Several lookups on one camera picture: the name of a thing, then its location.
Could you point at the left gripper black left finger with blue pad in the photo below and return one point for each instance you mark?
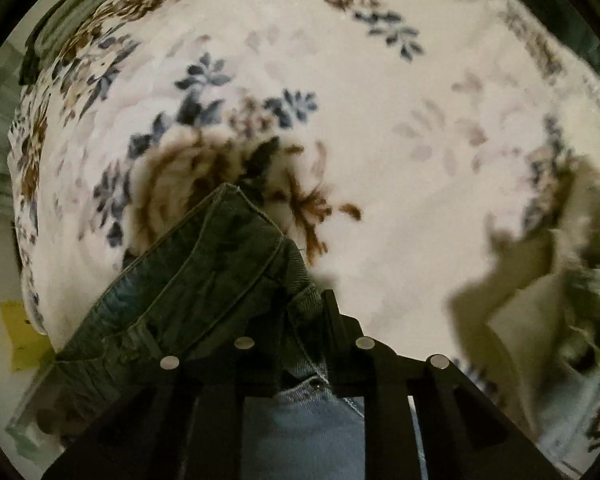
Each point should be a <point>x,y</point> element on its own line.
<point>185,423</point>

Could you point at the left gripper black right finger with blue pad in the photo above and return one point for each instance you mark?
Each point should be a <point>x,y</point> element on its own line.
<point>423,419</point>

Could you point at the blue denim jeans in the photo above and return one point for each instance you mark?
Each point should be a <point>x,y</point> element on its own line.
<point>225,272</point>

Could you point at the folded blue jeans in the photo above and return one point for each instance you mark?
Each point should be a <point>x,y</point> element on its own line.
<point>569,409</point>

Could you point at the yellow box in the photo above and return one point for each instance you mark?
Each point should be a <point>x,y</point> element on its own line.
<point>28,348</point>

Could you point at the floral bed quilt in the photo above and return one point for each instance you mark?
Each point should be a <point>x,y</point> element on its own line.
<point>390,139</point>

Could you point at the folded dark and grey clothes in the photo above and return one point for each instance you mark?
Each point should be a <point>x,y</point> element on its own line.
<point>51,33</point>

